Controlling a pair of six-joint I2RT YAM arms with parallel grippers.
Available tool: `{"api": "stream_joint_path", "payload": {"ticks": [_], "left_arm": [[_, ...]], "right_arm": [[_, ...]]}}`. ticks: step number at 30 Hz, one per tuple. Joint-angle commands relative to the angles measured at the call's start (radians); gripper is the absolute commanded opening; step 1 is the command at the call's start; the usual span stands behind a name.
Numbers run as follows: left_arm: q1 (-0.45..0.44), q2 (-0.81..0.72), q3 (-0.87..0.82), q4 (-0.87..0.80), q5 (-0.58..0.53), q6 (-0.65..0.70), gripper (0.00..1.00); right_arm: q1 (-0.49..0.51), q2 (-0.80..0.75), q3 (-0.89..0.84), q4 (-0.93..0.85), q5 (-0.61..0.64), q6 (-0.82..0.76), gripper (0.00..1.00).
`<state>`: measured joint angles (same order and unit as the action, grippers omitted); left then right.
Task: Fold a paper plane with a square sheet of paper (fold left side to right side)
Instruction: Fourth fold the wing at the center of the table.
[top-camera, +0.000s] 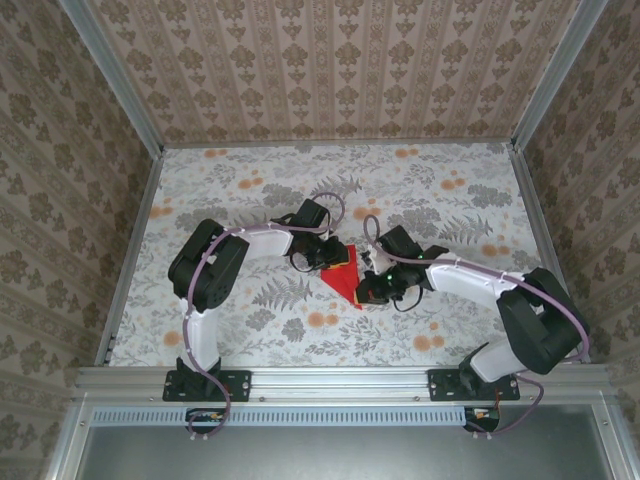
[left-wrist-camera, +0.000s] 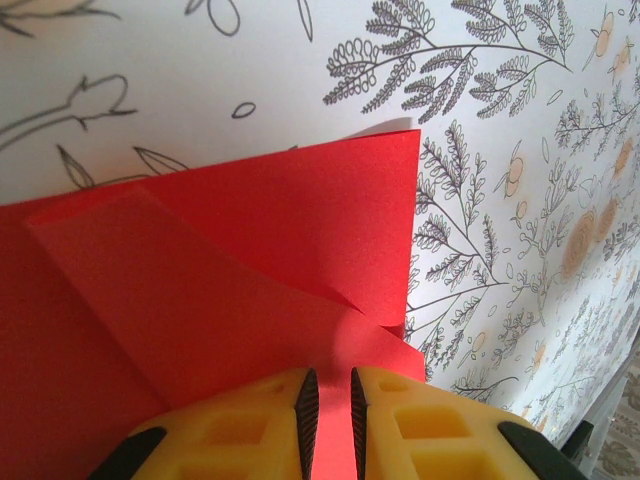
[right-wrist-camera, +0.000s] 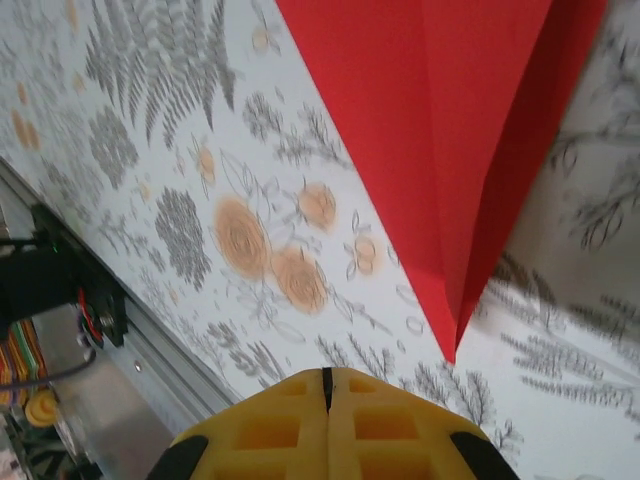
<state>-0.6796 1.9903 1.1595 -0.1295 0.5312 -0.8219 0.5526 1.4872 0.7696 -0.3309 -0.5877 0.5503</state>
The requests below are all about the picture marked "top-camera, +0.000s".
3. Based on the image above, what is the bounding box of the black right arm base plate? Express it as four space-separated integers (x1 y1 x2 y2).
428 368 521 403

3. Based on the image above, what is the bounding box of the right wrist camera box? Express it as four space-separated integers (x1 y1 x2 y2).
359 245 390 269

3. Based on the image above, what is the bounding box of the grey slotted cable duct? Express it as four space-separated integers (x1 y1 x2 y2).
92 405 471 427

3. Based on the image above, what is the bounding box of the red square paper sheet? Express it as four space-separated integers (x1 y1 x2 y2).
319 243 367 313

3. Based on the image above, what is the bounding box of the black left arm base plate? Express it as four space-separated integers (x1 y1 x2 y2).
163 368 252 403

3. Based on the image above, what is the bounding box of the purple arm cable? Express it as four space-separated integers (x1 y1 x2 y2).
362 214 592 442
183 191 350 444

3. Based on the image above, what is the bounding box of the grey sheet metal panel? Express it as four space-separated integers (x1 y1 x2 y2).
74 425 617 480

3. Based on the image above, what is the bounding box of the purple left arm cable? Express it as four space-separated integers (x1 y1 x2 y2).
183 191 350 444

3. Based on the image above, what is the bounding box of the aluminium frame post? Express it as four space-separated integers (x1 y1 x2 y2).
58 0 166 154
509 0 612 151

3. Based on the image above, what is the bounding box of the floral patterned table cover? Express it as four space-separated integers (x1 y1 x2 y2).
107 143 575 369

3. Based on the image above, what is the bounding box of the aluminium table side rail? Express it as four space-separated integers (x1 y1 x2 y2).
507 142 592 364
94 147 166 366

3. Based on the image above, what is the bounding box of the aluminium frame cross beam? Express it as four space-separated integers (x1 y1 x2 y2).
74 363 614 404

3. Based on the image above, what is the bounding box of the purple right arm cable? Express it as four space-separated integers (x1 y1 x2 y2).
362 214 592 442

